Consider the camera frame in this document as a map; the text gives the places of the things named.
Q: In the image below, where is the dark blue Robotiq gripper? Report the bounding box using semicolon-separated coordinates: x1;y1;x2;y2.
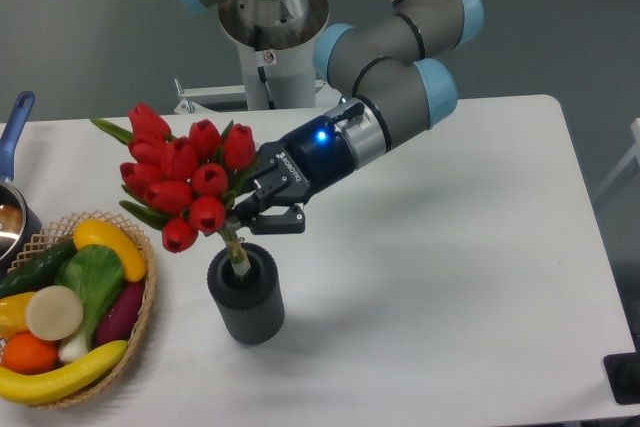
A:
232;116;356;235

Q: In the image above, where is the woven wicker basket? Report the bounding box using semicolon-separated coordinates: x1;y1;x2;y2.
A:
1;211;157;409

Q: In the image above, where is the red tulip bouquet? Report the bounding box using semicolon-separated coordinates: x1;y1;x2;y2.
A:
92;103;257;283

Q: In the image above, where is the white frame at right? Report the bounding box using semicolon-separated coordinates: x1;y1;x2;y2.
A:
593;118;639;206

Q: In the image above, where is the yellow bell pepper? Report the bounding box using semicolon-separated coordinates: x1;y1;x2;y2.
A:
0;292;35;340

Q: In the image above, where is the green bok choy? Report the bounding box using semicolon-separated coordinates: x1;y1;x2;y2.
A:
54;245;124;364

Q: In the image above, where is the dark green cucumber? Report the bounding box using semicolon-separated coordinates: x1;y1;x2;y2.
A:
1;239;77;298

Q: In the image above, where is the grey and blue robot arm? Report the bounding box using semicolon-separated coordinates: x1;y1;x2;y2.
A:
181;0;484;235

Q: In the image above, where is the purple sweet potato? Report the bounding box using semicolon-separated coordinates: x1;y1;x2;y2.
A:
95;283;144;346

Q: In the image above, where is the beige round slice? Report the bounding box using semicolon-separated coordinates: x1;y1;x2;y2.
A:
25;285;84;341

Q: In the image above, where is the orange fruit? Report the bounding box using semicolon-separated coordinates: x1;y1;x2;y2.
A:
1;332;58;375

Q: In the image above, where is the dark grey ribbed vase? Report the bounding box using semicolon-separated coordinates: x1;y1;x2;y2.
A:
207;243;285;345

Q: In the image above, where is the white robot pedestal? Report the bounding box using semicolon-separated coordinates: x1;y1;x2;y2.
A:
172;0;357;116

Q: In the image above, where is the blue handled saucepan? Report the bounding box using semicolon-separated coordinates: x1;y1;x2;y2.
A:
1;91;41;277

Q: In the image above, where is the black device at edge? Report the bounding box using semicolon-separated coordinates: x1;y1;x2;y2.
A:
603;352;639;405

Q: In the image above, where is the yellow banana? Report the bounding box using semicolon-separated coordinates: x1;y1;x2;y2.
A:
1;340;128;406

